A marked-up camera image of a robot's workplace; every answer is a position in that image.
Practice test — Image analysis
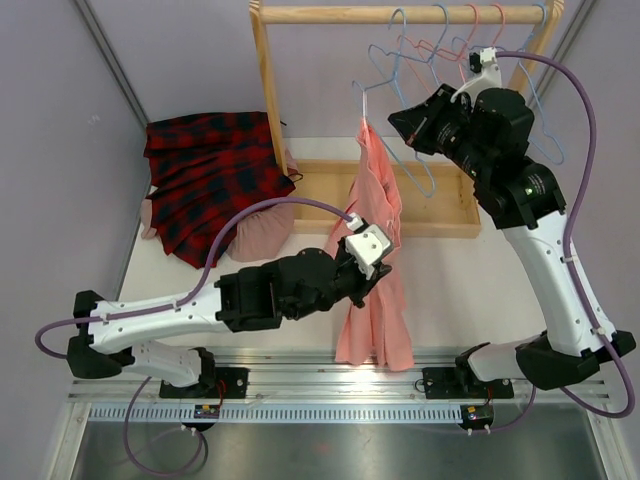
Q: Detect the blue hanger with plaid skirt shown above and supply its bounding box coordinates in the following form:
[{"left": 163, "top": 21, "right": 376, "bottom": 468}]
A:
[{"left": 364, "top": 3, "right": 450, "bottom": 107}]

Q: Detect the salmon pink skirt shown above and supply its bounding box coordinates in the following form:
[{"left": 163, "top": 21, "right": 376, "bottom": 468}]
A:
[{"left": 335, "top": 120, "right": 414, "bottom": 372}]

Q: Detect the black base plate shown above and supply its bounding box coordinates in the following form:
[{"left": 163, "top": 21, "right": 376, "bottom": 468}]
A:
[
  {"left": 422, "top": 367, "right": 514, "bottom": 400},
  {"left": 159, "top": 367, "right": 250, "bottom": 400}
]

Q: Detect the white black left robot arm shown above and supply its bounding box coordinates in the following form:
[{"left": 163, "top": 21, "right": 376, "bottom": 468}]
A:
[{"left": 66, "top": 233, "right": 393, "bottom": 398}]

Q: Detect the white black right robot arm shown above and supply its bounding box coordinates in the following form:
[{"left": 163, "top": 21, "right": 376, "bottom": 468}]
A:
[{"left": 388, "top": 85, "right": 636, "bottom": 396}]

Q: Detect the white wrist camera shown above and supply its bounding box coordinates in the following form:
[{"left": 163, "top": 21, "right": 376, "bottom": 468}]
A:
[
  {"left": 344, "top": 213, "right": 394, "bottom": 280},
  {"left": 451, "top": 47, "right": 502, "bottom": 102}
]

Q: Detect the white slotted cable duct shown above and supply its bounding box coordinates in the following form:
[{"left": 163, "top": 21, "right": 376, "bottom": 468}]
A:
[{"left": 89, "top": 403, "right": 462, "bottom": 424}]

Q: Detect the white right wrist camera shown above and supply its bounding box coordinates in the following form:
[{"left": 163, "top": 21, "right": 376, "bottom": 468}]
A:
[{"left": 451, "top": 47, "right": 502, "bottom": 102}]

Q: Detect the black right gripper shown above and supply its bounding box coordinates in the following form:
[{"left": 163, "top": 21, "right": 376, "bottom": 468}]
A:
[{"left": 391, "top": 84, "right": 492, "bottom": 183}]

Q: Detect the dusty pink ruffled garment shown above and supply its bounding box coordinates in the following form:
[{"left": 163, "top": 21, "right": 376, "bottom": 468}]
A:
[{"left": 139, "top": 144, "right": 301, "bottom": 263}]

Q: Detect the wooden clothes rack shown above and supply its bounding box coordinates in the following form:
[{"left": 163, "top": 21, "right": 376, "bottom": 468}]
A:
[{"left": 249, "top": 1, "right": 564, "bottom": 239}]

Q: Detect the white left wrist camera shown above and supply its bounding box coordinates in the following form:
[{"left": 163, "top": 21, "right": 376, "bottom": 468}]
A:
[{"left": 344, "top": 213, "right": 394, "bottom": 280}]

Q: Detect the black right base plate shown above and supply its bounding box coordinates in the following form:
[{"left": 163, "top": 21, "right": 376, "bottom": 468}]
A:
[{"left": 422, "top": 367, "right": 514, "bottom": 400}]

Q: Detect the blue hanger with pink skirt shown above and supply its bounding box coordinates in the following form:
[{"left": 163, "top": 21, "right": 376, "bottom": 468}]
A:
[{"left": 351, "top": 8, "right": 436, "bottom": 196}]

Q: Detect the aluminium mounting rail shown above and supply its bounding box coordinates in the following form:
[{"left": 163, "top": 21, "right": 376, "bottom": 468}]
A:
[{"left": 66, "top": 347, "right": 615, "bottom": 406}]

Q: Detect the pink hanger with ruffled garment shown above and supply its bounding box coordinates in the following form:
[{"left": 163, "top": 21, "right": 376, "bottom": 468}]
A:
[{"left": 398, "top": 3, "right": 480, "bottom": 86}]

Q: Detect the pink wire hanger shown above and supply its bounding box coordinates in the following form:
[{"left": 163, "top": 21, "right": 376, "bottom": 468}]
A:
[{"left": 452, "top": 3, "right": 506, "bottom": 84}]

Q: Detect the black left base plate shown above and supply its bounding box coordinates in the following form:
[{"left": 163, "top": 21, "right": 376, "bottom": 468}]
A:
[{"left": 159, "top": 367, "right": 250, "bottom": 400}]

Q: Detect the red black plaid skirt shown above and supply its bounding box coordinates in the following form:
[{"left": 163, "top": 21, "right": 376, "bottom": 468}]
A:
[{"left": 144, "top": 111, "right": 295, "bottom": 269}]

